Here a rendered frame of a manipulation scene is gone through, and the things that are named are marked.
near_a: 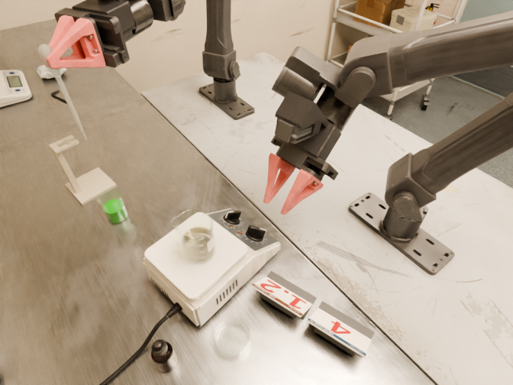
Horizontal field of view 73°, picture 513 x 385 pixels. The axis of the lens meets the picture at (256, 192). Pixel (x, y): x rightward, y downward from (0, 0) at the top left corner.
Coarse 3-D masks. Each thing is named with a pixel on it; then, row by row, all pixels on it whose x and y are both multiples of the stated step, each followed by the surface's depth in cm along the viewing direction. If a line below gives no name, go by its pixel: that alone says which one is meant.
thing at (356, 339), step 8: (320, 312) 54; (320, 320) 52; (328, 320) 53; (336, 320) 54; (328, 328) 50; (336, 328) 51; (344, 328) 52; (344, 336) 50; (352, 336) 51; (360, 336) 52; (352, 344) 49; (360, 344) 50
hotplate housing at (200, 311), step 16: (256, 256) 56; (272, 256) 61; (240, 272) 54; (256, 272) 60; (160, 288) 56; (224, 288) 52; (240, 288) 58; (176, 304) 53; (192, 304) 49; (208, 304) 51; (192, 320) 52
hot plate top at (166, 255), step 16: (160, 240) 55; (176, 240) 55; (224, 240) 55; (144, 256) 53; (160, 256) 53; (176, 256) 53; (224, 256) 53; (240, 256) 53; (160, 272) 51; (176, 272) 51; (192, 272) 51; (208, 272) 51; (224, 272) 51; (176, 288) 49; (192, 288) 49; (208, 288) 49
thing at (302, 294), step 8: (272, 272) 60; (272, 280) 59; (280, 280) 59; (256, 288) 54; (288, 288) 58; (296, 288) 58; (264, 296) 56; (304, 296) 57; (312, 296) 57; (272, 304) 56; (280, 304) 52; (312, 304) 56; (288, 312) 54; (296, 312) 51; (304, 312) 52
